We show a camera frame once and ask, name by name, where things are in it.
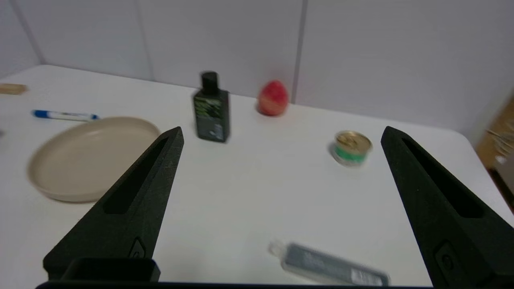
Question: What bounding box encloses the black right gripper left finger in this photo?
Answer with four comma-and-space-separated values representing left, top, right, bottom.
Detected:
43, 127, 184, 282

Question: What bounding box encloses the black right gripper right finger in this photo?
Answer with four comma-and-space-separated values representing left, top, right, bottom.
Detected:
381, 126, 514, 289

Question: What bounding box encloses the black square bottle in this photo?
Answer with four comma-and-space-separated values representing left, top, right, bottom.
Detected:
193, 71, 231, 143

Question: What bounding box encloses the beige round plate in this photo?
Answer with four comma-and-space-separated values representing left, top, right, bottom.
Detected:
27, 116, 162, 203

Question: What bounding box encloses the blue white marker pen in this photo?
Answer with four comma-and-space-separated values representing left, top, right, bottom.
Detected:
32, 110, 101, 122

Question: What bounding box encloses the tin can green label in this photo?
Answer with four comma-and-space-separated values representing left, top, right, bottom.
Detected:
332, 130, 373, 167

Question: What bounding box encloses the small wooden block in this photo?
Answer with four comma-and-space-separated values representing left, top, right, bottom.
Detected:
0, 83, 29, 96

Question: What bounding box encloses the red peach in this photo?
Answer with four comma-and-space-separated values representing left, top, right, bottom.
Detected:
257, 80, 289, 117

